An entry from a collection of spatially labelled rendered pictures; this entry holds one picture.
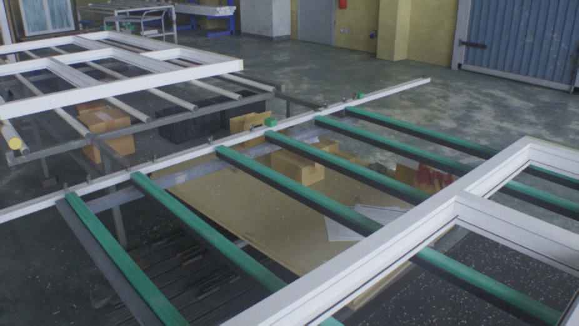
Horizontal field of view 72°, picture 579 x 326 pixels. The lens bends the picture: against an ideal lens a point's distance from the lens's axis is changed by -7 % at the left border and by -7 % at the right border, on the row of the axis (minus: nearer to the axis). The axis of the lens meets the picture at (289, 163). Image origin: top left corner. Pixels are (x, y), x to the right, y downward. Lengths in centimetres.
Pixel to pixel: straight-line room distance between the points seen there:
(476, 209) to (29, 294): 216
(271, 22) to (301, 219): 835
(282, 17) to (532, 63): 533
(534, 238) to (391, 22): 682
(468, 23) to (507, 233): 638
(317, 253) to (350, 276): 52
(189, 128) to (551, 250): 180
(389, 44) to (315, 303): 715
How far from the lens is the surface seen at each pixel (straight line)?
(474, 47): 740
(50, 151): 195
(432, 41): 782
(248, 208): 165
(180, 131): 232
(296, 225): 154
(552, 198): 147
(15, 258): 288
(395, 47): 777
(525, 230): 115
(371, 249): 94
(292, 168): 179
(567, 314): 100
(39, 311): 242
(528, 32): 705
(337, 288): 89
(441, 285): 143
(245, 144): 218
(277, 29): 978
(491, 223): 118
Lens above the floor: 148
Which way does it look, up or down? 25 degrees down
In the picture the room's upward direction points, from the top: straight up
